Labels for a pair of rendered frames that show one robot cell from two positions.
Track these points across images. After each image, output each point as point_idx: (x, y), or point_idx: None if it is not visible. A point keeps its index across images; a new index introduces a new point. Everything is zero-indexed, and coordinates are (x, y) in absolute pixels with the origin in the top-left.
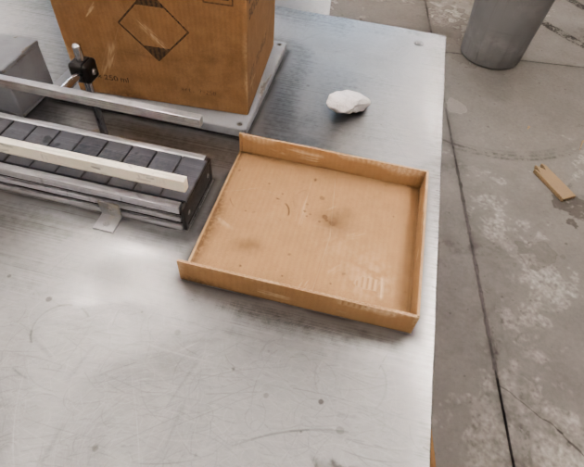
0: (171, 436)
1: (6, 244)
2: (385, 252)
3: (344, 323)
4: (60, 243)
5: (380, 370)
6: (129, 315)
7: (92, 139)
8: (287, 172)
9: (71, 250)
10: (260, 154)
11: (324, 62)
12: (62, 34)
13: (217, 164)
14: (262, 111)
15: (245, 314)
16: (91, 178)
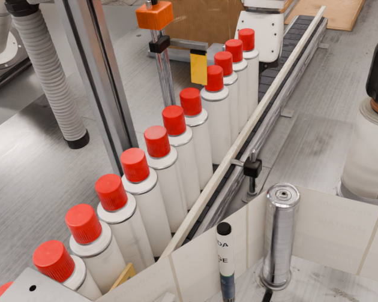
0: None
1: (339, 65)
2: (332, 0)
3: (364, 7)
4: (336, 54)
5: None
6: (370, 38)
7: (285, 36)
8: (291, 14)
9: (340, 51)
10: None
11: None
12: (229, 23)
13: (284, 27)
14: None
15: (364, 20)
16: (312, 33)
